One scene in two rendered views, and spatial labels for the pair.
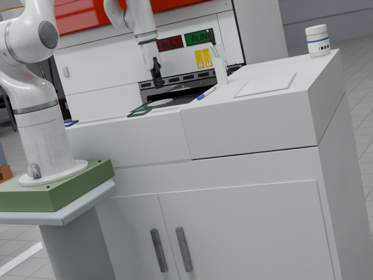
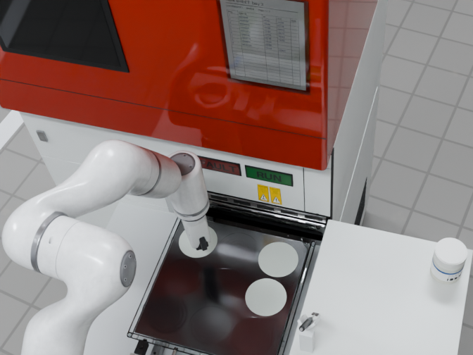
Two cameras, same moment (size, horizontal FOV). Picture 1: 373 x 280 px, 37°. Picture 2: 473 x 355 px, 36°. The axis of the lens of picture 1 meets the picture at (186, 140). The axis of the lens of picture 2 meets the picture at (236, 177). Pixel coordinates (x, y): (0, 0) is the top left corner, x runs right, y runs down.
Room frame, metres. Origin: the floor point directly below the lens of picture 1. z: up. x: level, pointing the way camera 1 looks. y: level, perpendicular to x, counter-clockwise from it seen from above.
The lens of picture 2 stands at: (1.10, -0.06, 2.48)
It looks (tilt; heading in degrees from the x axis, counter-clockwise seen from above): 53 degrees down; 0
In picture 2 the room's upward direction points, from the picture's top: 9 degrees counter-clockwise
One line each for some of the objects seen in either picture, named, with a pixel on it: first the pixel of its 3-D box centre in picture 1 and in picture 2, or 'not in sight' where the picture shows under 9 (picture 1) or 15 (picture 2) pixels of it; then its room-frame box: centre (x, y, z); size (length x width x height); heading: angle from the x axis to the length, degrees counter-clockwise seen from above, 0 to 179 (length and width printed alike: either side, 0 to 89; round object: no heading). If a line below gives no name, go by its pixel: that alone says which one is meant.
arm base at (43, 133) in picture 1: (45, 141); not in sight; (1.49, 0.37, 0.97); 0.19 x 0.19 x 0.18
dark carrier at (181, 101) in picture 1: (174, 106); (224, 287); (1.96, 0.01, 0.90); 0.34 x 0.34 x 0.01; 65
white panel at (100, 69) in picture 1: (146, 69); (176, 171); (2.24, 0.09, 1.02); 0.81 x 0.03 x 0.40; 65
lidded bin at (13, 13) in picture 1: (15, 14); not in sight; (10.81, 2.54, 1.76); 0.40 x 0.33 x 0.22; 146
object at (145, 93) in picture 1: (192, 93); (243, 217); (2.15, -0.06, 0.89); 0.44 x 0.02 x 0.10; 65
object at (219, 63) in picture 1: (220, 63); (308, 328); (1.75, -0.16, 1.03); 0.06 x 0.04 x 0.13; 155
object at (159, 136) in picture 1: (109, 141); not in sight; (1.66, 0.23, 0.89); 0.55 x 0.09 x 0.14; 65
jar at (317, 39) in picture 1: (317, 40); (448, 261); (1.87, -0.50, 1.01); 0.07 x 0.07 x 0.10
